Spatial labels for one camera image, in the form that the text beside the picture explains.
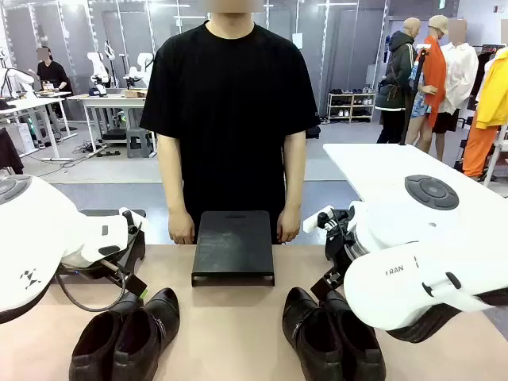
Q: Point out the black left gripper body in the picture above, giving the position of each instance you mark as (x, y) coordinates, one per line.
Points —
(91, 270)

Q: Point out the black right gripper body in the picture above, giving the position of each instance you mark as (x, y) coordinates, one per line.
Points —
(339, 238)

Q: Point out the black leather shoe with buckle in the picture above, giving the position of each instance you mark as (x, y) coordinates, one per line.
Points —
(93, 345)
(147, 337)

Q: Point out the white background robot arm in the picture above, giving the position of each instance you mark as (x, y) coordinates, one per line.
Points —
(98, 71)
(139, 69)

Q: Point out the person's left forearm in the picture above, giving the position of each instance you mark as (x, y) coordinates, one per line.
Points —
(293, 190)

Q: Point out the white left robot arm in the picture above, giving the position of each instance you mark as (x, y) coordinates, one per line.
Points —
(35, 238)

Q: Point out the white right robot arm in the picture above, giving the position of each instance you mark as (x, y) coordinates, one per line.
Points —
(416, 254)

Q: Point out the person's right forearm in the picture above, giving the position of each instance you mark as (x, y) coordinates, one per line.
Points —
(174, 190)

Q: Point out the black shoe stand with print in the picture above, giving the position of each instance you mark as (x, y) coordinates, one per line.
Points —
(234, 246)

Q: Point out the person in black T-shirt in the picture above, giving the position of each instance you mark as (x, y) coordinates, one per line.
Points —
(232, 111)

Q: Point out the white desk with person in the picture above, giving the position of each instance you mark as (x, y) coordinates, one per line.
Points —
(31, 104)

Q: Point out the seated person in black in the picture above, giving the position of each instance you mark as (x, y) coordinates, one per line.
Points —
(51, 73)

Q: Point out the person in white shirt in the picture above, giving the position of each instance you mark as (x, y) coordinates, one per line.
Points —
(460, 75)

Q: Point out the person's left hand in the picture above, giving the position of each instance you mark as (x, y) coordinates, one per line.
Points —
(288, 228)

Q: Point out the person's right hand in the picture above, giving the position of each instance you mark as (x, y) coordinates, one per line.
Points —
(182, 230)

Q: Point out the white side table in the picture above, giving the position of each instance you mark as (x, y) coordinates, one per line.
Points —
(377, 170)

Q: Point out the white shoe rack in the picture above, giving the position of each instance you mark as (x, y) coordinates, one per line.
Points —
(351, 107)

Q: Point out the grey plastic stool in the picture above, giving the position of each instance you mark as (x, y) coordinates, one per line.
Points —
(139, 143)

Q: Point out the dark hanging jacket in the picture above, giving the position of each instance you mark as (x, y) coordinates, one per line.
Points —
(8, 152)

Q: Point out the black tripod pole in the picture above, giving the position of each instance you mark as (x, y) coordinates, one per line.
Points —
(412, 95)

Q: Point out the mannequin in dark jacket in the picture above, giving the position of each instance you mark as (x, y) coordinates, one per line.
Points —
(397, 79)

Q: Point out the white desk with robots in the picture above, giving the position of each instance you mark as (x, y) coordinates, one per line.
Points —
(115, 101)

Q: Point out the cardboard box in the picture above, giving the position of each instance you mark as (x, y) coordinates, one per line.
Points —
(134, 93)

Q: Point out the mannequin in orange cloth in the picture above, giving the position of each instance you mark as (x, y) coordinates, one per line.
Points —
(432, 75)

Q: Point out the white paper sign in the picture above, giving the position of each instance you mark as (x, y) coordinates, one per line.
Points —
(297, 40)

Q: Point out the yellow and orange clothes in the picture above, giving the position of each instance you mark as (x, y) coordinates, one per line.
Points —
(490, 103)

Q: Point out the white background robot with desk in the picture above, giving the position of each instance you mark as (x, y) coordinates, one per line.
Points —
(14, 81)

